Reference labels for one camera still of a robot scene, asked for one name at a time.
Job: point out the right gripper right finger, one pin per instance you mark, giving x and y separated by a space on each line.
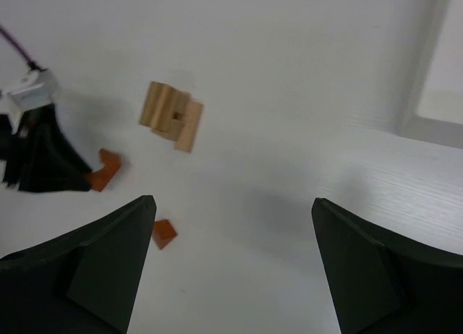
383 282

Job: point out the reddish arch wood block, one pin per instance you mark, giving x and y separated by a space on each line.
111 164

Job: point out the striped plywood block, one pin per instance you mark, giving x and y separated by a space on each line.
163 104

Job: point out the dark red wedge block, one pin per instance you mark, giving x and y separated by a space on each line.
163 233

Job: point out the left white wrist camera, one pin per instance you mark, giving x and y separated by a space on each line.
35 90

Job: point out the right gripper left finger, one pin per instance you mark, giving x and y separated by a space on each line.
84 281

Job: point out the wood cube with letter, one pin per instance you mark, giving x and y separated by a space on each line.
170 129

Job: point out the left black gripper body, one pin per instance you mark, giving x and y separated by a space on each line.
38 158

